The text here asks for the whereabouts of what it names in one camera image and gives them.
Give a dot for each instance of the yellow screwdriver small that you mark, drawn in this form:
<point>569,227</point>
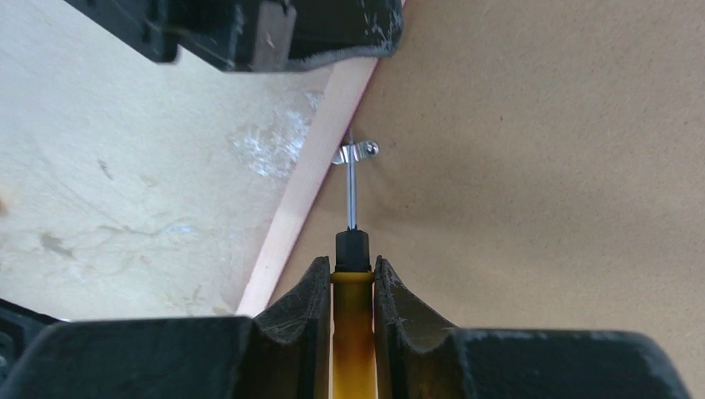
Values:
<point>353,364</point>

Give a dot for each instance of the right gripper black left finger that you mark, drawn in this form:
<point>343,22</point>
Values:
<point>281,353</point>

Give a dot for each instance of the pink photo frame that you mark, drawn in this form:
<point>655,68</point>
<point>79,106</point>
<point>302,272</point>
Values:
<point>542,166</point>

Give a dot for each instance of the metal frame retaining clip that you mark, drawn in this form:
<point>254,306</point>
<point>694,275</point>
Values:
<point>356,152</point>

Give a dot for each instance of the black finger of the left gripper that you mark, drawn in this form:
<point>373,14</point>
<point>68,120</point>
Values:
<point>143,25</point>
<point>299,36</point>

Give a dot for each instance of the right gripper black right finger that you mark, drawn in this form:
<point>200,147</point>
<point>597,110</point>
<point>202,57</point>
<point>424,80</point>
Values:
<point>421,354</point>

